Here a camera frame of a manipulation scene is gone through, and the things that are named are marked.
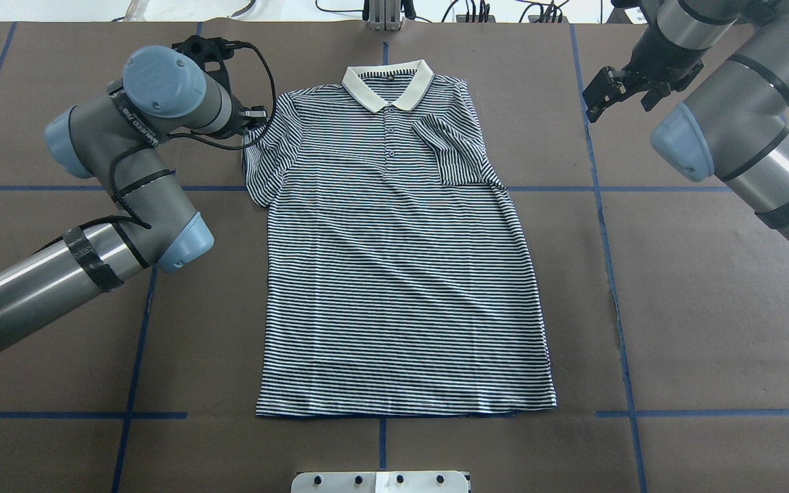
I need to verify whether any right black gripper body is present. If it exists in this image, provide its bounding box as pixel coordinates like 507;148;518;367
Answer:
582;66;684;124

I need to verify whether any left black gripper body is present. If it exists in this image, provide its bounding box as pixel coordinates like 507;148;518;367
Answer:
227;103;266;138

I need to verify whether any striped polo shirt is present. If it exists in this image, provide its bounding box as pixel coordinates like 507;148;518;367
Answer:
243;60;557;418

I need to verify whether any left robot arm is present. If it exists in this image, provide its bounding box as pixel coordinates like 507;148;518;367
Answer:
0;46;266;400

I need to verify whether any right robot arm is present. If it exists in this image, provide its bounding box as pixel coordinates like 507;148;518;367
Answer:
582;1;789;241

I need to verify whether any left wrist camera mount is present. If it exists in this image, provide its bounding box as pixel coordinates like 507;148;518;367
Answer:
171;35;237;92

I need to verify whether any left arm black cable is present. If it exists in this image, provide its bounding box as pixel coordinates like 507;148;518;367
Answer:
110;40;277;230

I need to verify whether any aluminium frame post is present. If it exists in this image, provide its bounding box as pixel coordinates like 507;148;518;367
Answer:
362;0;403;32

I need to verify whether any white bracket plate with screws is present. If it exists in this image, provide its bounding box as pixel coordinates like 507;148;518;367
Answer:
290;470;472;492

